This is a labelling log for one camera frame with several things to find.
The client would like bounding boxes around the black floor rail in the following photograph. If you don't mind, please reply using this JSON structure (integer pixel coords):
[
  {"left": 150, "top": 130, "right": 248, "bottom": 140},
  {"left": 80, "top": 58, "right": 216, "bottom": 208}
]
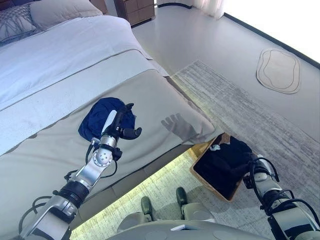
[{"left": 156, "top": 1, "right": 320, "bottom": 70}]

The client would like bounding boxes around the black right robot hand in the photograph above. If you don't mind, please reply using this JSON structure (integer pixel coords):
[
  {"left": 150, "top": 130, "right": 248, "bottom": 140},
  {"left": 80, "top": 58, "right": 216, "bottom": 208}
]
[{"left": 232, "top": 152, "right": 264, "bottom": 177}]

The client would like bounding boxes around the plain beige pillow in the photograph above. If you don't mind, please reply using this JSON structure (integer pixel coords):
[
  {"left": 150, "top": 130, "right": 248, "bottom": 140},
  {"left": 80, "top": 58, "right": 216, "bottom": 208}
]
[{"left": 29, "top": 0, "right": 104, "bottom": 30}]

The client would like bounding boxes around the beige upholstered bed frame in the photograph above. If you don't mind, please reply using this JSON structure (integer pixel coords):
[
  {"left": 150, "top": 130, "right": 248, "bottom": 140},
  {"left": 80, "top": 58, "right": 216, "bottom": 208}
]
[{"left": 0, "top": 143, "right": 196, "bottom": 240}]

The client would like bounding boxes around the dark tufted headboard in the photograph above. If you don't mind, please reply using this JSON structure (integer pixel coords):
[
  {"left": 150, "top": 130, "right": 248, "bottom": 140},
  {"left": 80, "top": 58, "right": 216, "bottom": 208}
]
[{"left": 0, "top": 0, "right": 109, "bottom": 15}]

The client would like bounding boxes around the brown wooden nightstand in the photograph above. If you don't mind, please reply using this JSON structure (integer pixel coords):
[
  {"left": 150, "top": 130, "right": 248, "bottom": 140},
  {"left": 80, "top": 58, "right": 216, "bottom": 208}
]
[{"left": 116, "top": 0, "right": 156, "bottom": 26}]

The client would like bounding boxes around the silver left robot leg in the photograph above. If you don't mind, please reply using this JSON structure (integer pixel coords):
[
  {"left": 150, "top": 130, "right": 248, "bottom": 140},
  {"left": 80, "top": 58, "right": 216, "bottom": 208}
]
[{"left": 117, "top": 196, "right": 155, "bottom": 232}]

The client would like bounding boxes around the wooden woven basket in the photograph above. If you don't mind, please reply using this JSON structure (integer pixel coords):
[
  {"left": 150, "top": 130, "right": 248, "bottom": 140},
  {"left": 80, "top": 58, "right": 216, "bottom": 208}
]
[{"left": 189, "top": 132, "right": 251, "bottom": 203}]

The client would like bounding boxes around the black garment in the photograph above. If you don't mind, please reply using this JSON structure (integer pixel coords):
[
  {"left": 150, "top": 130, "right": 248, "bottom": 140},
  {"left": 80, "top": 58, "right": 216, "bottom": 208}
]
[{"left": 194, "top": 136, "right": 254, "bottom": 201}]

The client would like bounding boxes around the grey striped rug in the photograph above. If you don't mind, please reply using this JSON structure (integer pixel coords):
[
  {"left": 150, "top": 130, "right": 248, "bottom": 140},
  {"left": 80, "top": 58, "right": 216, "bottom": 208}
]
[{"left": 71, "top": 59, "right": 320, "bottom": 240}]

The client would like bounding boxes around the small beige irregular mat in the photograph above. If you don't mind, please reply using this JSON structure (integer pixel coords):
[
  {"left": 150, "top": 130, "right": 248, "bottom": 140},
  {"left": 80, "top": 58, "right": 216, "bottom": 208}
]
[{"left": 255, "top": 47, "right": 301, "bottom": 95}]

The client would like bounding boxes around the large bed grey cover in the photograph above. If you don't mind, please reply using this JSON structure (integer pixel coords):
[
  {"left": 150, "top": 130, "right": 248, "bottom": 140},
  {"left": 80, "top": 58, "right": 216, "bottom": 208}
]
[{"left": 0, "top": 68, "right": 216, "bottom": 233}]

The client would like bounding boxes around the navy blue garment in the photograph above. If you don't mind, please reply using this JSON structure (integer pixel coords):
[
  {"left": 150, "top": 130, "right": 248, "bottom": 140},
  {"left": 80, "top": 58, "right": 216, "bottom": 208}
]
[{"left": 78, "top": 97, "right": 137, "bottom": 141}]

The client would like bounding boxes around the silver robot leg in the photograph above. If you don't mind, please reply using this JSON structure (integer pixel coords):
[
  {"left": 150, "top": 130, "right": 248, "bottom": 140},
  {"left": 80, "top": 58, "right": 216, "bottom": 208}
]
[
  {"left": 175, "top": 187, "right": 216, "bottom": 224},
  {"left": 117, "top": 196, "right": 155, "bottom": 232}
]

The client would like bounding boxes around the silver right robot leg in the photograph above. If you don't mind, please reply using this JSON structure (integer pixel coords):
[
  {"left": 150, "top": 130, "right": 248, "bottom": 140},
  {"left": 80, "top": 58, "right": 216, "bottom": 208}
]
[{"left": 175, "top": 187, "right": 216, "bottom": 224}]

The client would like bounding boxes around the white duvet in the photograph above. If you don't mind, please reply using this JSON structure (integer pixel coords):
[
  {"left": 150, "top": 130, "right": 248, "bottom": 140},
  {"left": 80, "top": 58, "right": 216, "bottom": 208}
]
[{"left": 0, "top": 14, "right": 171, "bottom": 111}]

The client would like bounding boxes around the patterned grey cushion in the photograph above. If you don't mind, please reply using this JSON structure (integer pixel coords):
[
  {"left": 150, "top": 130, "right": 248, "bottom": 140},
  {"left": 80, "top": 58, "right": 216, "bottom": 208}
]
[{"left": 0, "top": 3, "right": 39, "bottom": 43}]

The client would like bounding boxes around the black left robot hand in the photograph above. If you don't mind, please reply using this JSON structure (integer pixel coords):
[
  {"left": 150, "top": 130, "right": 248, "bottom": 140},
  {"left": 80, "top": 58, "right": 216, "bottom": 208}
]
[{"left": 101, "top": 102, "right": 143, "bottom": 140}]

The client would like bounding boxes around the grey robot torso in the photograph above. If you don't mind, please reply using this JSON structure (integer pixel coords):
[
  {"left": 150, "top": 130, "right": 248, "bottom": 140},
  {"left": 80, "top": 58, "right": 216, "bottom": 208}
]
[{"left": 107, "top": 218, "right": 276, "bottom": 240}]

